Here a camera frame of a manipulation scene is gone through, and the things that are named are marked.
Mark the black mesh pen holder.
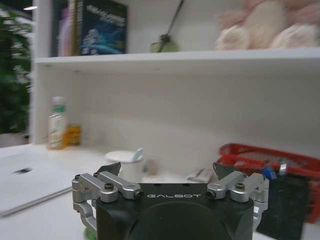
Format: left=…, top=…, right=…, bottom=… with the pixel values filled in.
left=255, top=170, right=311, bottom=240

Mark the dark blue astronaut book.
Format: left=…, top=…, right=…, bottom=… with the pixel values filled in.
left=79, top=0, right=129, bottom=56

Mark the silver clip pen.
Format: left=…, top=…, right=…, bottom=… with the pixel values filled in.
left=278, top=157, right=289, bottom=177

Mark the silver laptop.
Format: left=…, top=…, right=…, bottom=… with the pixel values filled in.
left=0, top=144, right=108, bottom=217

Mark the pink plush toy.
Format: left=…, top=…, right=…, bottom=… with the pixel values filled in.
left=214, top=0, right=320, bottom=51

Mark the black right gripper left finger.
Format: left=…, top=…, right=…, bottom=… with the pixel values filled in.
left=71, top=161, right=144, bottom=232

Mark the red plastic basket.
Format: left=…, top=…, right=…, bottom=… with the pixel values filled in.
left=214, top=142, right=320, bottom=224

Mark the blue capped pen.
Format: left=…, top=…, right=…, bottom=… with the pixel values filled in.
left=261, top=166, right=273, bottom=180

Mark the pink book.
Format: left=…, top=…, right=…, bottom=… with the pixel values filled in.
left=57, top=6, right=71, bottom=57

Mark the white cup with lid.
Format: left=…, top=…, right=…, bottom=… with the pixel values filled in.
left=103, top=147, right=145, bottom=184

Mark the yellow brown book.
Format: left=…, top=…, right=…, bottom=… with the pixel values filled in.
left=69, top=0, right=81, bottom=57

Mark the white shelf unit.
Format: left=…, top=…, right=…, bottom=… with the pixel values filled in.
left=30, top=0, right=320, bottom=161

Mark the small orange box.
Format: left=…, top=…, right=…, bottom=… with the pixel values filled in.
left=63, top=124, right=82, bottom=147

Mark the green potted plant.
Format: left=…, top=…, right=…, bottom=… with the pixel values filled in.
left=0, top=4, right=34, bottom=148

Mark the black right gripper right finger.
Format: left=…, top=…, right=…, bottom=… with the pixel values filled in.
left=206, top=162, right=270, bottom=228

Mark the green capped drink bottle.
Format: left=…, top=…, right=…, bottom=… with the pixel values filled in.
left=47, top=96, right=69, bottom=150

